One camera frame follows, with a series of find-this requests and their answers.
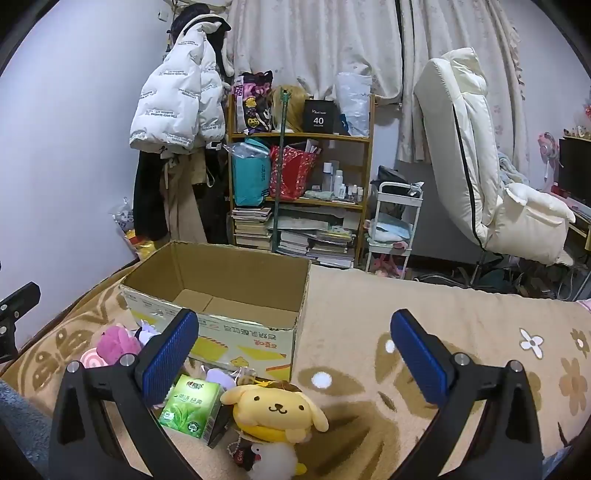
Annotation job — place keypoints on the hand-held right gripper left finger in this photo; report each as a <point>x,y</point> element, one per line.
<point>171,355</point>

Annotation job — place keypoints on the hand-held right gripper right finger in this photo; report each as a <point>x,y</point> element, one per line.
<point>420,360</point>

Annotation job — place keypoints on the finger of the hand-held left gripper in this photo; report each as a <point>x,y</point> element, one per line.
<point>23,297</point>

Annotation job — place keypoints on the green tissue pack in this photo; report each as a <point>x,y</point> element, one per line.
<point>189,401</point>

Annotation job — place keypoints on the printed cardboard box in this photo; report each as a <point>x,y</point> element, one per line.
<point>258,337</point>

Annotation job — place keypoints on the yellow dog plush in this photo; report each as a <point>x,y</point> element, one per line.
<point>272,406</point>

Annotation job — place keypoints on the lavender soft pouch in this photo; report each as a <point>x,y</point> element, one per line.
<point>220,377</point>

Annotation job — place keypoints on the pink slippers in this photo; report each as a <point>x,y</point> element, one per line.
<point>385,266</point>

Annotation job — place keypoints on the grey cloth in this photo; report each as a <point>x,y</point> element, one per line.
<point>23,415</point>

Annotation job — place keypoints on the colourful plastic bag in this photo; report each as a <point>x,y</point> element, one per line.
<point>127,221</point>

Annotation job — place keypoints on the light blue cloth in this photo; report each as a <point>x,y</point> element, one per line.
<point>390,230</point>

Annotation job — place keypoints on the beige coat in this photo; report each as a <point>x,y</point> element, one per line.
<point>180,207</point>

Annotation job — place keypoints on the stack of books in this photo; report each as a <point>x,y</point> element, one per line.
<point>251,230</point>

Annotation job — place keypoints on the white fluffy plush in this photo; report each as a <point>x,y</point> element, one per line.
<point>277,461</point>

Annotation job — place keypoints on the black hanging garment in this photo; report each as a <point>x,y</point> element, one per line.
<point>217,212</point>
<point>184,18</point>

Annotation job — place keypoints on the pile of books and papers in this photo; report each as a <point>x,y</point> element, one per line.
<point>314,244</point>

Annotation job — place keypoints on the black coat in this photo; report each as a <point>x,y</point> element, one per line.
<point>147,198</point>

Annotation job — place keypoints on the white trolley cart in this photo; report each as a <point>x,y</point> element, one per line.
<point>392,185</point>

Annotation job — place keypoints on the teal bag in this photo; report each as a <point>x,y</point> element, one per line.
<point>249,180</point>

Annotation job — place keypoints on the group of cosmetic bottles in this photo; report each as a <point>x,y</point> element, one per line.
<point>339,180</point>

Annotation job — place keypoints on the green pole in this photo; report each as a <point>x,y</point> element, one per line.
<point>278,184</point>

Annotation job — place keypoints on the red patterned bag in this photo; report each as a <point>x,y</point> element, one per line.
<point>291,175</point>

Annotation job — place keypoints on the white padded chair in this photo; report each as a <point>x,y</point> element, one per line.
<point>466,138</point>

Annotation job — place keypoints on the black monitor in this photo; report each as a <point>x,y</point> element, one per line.
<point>577,170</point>

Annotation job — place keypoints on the pink desk fan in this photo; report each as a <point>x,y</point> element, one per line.
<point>548,145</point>

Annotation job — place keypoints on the wooden shelf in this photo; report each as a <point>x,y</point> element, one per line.
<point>300,136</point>

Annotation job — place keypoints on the white puffer jacket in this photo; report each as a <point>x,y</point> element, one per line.
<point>175,92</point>

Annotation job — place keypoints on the black box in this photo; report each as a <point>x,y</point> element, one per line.
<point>321,117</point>

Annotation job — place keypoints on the black pink cartoon bag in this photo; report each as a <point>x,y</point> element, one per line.
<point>251,106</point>

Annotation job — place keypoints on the clear plastic bag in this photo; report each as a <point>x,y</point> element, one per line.
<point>353,101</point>

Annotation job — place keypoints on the blond wig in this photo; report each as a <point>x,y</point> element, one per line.
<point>295,110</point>

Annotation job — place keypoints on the floral beige curtain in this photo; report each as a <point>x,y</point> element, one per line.
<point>461,27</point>
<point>314,41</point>

